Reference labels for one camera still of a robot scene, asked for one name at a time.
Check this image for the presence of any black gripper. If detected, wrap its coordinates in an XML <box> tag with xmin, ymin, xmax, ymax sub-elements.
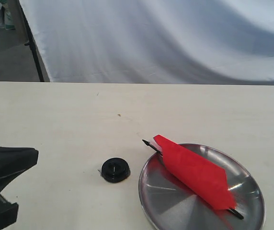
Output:
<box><xmin>0</xmin><ymin>147</ymin><xmax>38</xmax><ymax>230</ymax></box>

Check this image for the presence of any red flag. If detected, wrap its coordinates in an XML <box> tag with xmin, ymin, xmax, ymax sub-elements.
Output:
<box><xmin>142</xmin><ymin>135</ymin><xmax>244</xmax><ymax>220</ymax></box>

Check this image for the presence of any black round flag base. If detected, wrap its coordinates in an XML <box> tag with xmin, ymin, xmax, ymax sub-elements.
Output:
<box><xmin>101</xmin><ymin>158</ymin><xmax>131</xmax><ymax>184</ymax></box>

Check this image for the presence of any black backdrop stand pole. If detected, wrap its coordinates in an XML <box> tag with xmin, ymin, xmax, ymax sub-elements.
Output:
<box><xmin>20</xmin><ymin>5</ymin><xmax>45</xmax><ymax>82</ymax></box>

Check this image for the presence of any round stainless steel plate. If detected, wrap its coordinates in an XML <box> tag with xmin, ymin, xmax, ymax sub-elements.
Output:
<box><xmin>138</xmin><ymin>143</ymin><xmax>266</xmax><ymax>230</ymax></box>

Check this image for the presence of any white backdrop cloth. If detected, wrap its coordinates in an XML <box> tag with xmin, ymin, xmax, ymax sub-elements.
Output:
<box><xmin>21</xmin><ymin>0</ymin><xmax>274</xmax><ymax>85</ymax></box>

